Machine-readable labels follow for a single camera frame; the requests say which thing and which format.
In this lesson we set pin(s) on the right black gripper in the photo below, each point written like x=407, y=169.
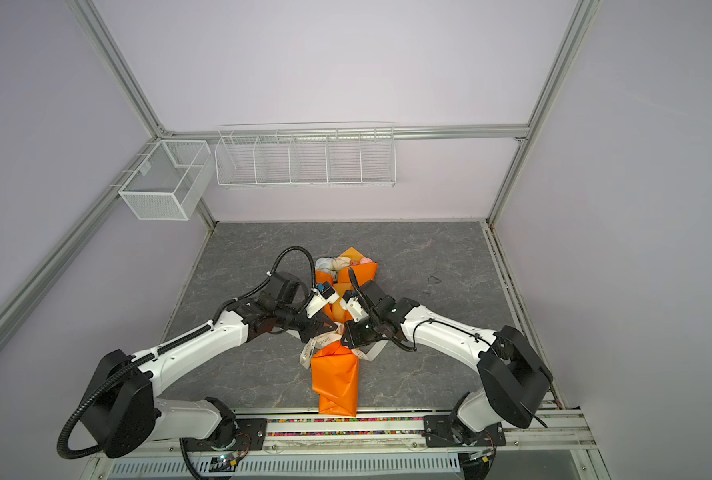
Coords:
x=354, y=340

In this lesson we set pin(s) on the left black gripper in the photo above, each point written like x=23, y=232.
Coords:
x=316, y=326

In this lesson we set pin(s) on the white printed ribbon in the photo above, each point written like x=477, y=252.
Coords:
x=320, y=341

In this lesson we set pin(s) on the white fake rose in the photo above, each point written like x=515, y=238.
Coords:
x=326, y=265

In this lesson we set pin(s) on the cream fake rose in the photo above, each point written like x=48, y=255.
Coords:
x=341, y=262

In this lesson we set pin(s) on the orange wrapping paper sheet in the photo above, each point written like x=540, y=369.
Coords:
x=335, y=369

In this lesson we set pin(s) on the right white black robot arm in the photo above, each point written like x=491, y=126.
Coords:
x=514, y=378

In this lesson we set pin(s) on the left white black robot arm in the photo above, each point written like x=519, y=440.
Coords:
x=122, y=407

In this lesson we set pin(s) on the white mesh box basket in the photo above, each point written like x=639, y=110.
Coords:
x=170, y=180

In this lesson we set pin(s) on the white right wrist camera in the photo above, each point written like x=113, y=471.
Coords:
x=351, y=304

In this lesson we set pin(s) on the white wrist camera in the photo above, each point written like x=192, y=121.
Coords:
x=351, y=304
x=323, y=294

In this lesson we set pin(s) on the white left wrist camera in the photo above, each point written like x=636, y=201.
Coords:
x=323, y=294

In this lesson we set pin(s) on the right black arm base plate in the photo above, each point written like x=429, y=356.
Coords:
x=441, y=431

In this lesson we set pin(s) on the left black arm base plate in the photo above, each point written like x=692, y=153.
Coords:
x=236, y=435

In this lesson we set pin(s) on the white wire shelf basket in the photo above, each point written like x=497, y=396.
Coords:
x=306, y=154

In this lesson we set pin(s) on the white slotted cable duct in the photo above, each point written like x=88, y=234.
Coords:
x=295, y=466

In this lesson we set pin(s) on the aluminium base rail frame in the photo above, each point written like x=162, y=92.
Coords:
x=563, y=448

